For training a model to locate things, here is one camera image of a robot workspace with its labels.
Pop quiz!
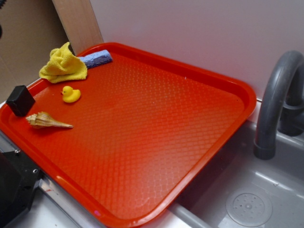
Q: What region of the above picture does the yellow rubber duck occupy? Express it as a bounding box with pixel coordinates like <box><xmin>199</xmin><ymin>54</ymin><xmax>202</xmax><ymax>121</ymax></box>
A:
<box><xmin>61</xmin><ymin>86</ymin><xmax>81</xmax><ymax>103</ymax></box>

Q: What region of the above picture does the red plastic tray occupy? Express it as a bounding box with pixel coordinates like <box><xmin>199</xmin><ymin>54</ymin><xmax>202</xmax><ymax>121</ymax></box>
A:
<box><xmin>0</xmin><ymin>43</ymin><xmax>256</xmax><ymax>228</ymax></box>

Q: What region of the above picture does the grey curved faucet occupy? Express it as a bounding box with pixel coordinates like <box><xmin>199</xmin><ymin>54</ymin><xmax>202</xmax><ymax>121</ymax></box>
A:
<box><xmin>254</xmin><ymin>50</ymin><xmax>304</xmax><ymax>160</ymax></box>

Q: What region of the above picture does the grey plastic sink basin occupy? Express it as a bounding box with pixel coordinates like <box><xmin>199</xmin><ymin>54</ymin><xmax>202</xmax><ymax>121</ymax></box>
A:
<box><xmin>170</xmin><ymin>122</ymin><xmax>304</xmax><ymax>228</ymax></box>

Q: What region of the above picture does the yellow microfiber cloth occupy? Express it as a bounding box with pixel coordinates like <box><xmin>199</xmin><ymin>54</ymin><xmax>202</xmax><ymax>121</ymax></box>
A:
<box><xmin>39</xmin><ymin>42</ymin><xmax>87</xmax><ymax>84</ymax></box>

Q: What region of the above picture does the tan spiral seashell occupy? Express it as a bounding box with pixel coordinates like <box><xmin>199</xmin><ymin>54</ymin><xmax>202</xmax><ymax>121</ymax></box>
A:
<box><xmin>26</xmin><ymin>112</ymin><xmax>74</xmax><ymax>129</ymax></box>

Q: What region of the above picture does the light wooden board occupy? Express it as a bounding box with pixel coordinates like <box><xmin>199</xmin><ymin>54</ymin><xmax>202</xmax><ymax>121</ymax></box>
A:
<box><xmin>52</xmin><ymin>0</ymin><xmax>104</xmax><ymax>54</ymax></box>

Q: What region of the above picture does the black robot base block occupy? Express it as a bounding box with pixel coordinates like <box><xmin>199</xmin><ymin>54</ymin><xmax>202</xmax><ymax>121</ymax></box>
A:
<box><xmin>0</xmin><ymin>149</ymin><xmax>42</xmax><ymax>228</ymax></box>

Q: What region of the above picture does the small black box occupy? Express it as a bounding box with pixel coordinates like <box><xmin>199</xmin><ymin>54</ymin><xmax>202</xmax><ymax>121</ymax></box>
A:
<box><xmin>6</xmin><ymin>85</ymin><xmax>35</xmax><ymax>117</ymax></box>

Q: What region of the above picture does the blue sponge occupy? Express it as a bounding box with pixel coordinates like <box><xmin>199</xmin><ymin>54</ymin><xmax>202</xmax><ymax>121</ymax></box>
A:
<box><xmin>79</xmin><ymin>50</ymin><xmax>113</xmax><ymax>69</ymax></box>

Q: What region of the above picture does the round sink drain cover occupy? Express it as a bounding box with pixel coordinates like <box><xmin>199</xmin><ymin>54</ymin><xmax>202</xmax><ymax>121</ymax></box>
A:
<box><xmin>226</xmin><ymin>188</ymin><xmax>273</xmax><ymax>228</ymax></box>

